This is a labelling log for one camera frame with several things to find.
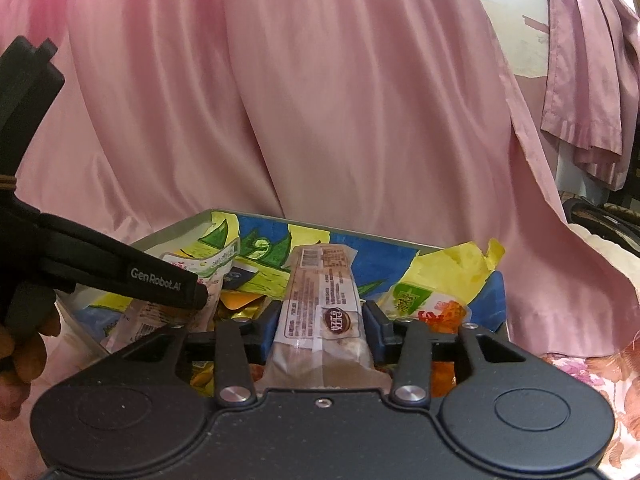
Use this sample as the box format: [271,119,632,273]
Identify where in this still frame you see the gold foil packet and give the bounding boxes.
[214,305,273,322]

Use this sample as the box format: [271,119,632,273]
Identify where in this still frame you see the person's left hand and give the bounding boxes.
[0,305,61,421]

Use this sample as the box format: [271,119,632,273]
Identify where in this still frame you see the clear brown cake packet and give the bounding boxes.
[264,241,377,392]

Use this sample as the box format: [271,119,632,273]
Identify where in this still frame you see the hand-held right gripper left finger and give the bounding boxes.
[107,301,282,408]

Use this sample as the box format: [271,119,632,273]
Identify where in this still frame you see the hanging pink cloth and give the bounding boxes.
[541,0,640,192]

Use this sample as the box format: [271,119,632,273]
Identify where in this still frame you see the pink satin draped cloth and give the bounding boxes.
[0,0,640,356]

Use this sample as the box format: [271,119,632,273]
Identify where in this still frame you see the floral bed sheet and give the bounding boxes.
[540,220,640,480]

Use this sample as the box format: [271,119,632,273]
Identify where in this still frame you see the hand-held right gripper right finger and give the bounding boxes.
[362,301,531,406]

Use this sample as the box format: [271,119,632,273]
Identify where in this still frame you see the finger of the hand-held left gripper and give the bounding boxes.
[42,214,209,311]

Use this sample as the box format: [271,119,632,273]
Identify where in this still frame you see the small orange fruit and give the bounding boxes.
[221,292,261,310]

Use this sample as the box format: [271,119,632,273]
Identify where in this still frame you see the painted paper sheet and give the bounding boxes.
[75,212,507,341]

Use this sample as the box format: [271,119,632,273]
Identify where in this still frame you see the colourful dinosaur box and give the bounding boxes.
[54,206,512,361]

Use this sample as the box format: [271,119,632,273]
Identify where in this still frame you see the white green-print snack packet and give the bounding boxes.
[100,240,242,356]

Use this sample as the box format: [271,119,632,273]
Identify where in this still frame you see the orange-red snack packet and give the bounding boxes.
[417,299,475,397]

